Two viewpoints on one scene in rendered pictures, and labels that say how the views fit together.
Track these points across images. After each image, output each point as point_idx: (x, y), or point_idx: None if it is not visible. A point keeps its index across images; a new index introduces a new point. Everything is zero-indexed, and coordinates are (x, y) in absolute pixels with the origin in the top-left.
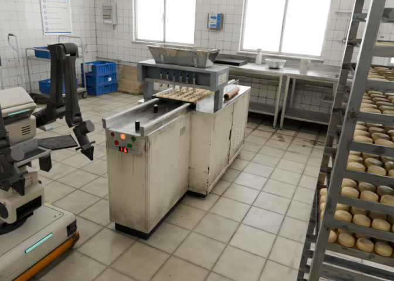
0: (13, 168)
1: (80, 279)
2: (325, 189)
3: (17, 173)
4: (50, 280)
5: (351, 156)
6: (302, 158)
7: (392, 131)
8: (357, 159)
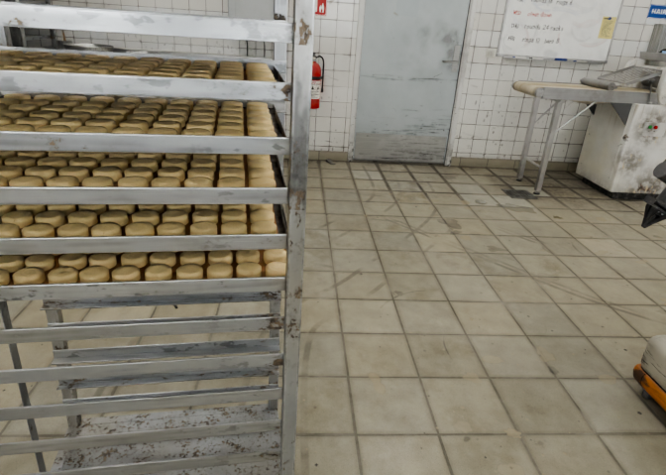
0: (663, 191)
1: (639, 463)
2: (281, 268)
3: (659, 198)
4: (661, 442)
5: (262, 108)
6: None
7: (208, 66)
8: (255, 106)
